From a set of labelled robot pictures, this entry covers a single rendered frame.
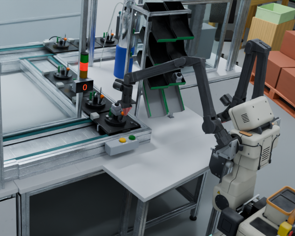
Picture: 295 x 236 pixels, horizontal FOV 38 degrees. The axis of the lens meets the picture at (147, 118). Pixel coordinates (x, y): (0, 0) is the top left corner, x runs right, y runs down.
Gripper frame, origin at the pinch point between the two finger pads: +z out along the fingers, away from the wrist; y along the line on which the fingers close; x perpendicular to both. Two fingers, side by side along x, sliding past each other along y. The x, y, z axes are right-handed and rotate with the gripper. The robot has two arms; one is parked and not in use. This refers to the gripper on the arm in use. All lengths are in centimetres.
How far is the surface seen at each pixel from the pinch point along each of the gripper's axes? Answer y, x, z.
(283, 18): -457, -218, 31
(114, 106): 2.3, -8.7, -1.9
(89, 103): 6.0, -33.2, 6.9
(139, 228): 18, 50, 46
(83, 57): 20.8, -19.3, -33.4
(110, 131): 10.4, 0.8, 9.7
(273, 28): -439, -219, 47
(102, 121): 8.5, -12.4, 9.5
